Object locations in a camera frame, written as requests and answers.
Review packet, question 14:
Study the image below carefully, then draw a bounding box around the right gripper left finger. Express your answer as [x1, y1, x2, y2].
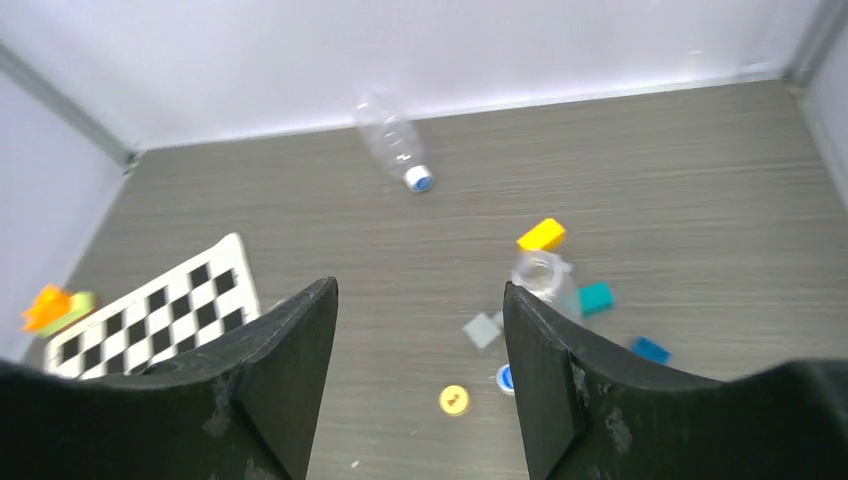
[1, 277, 338, 479]

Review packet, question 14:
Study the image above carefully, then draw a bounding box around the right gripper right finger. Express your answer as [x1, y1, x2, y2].
[503, 284, 847, 479]

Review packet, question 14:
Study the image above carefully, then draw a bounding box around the blue Pocari Sweat cap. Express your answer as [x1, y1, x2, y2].
[495, 364, 515, 396]

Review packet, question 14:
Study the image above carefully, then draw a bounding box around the yellow bottle cap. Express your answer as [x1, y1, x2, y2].
[438, 385, 470, 416]

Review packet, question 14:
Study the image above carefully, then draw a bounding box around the clear plastic bottle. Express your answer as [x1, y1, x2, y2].
[511, 250, 583, 325]

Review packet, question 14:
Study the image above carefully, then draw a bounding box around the clear bottle blue cap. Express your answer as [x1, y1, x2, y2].
[354, 90, 435, 193]

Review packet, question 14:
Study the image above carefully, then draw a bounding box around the blue lego brick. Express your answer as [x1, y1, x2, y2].
[630, 336, 671, 365]

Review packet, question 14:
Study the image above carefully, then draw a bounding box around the teal block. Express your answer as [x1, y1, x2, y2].
[578, 282, 616, 318]

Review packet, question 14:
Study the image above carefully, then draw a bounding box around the grey long block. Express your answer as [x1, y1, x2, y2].
[462, 311, 504, 350]

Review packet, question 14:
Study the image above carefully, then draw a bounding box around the black white chessboard mat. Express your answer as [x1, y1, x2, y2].
[44, 233, 261, 380]

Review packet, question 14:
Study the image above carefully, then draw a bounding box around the yellow block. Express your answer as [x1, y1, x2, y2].
[516, 218, 567, 252]

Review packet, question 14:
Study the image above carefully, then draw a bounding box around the orange green block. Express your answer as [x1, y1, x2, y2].
[21, 285, 96, 338]

